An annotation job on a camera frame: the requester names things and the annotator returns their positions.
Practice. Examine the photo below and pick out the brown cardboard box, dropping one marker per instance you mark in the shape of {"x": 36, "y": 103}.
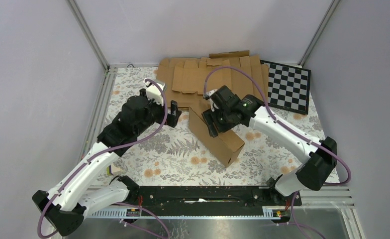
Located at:
{"x": 226, "y": 147}

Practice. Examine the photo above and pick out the black white checkerboard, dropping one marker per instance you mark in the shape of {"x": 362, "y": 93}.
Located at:
{"x": 288, "y": 87}

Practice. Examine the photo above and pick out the stack of flat cardboard blanks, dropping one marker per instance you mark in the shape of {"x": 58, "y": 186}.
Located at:
{"x": 240, "y": 71}

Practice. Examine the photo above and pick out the floral table mat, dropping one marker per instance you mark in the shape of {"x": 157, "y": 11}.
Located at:
{"x": 174, "y": 156}

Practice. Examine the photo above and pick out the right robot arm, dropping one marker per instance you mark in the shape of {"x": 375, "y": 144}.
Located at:
{"x": 317, "y": 156}

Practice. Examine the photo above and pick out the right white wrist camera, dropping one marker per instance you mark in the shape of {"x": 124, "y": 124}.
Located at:
{"x": 207, "y": 96}

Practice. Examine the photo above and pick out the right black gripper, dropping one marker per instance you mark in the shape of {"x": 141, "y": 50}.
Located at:
{"x": 209, "y": 117}

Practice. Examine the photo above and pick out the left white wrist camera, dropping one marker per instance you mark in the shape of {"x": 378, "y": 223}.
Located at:
{"x": 153, "y": 93}

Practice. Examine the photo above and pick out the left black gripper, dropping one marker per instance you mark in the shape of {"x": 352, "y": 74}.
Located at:
{"x": 172, "y": 118}

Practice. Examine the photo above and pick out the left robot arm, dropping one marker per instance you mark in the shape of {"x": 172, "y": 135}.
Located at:
{"x": 65, "y": 206}

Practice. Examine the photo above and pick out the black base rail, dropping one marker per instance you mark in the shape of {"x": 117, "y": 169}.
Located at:
{"x": 209, "y": 201}

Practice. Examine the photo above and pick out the yellow green small object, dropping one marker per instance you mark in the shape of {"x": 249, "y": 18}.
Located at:
{"x": 113, "y": 170}

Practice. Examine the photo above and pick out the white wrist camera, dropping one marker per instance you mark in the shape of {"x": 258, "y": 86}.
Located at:
{"x": 207, "y": 96}
{"x": 153, "y": 93}

